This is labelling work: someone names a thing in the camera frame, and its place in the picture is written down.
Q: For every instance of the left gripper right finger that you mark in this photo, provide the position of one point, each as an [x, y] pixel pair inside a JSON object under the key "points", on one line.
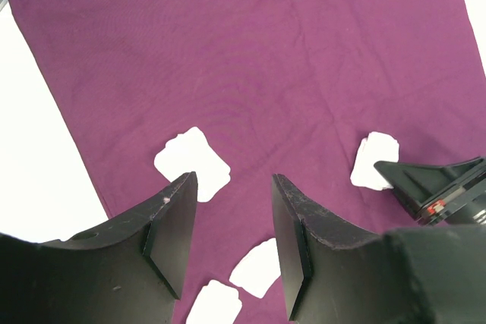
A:
{"points": [[336, 272]]}

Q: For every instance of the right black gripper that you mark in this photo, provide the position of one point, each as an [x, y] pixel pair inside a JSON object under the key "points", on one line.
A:
{"points": [[454, 194]]}

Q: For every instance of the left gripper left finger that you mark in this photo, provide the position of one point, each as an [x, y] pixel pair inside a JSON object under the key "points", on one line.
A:
{"points": [[129, 269]]}

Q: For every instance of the white gauze pad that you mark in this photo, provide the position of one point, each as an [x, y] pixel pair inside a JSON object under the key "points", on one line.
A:
{"points": [[191, 152], [258, 269], [216, 303], [375, 147]]}

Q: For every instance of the purple cloth drape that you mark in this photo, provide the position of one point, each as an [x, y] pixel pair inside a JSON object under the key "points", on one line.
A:
{"points": [[276, 86]]}

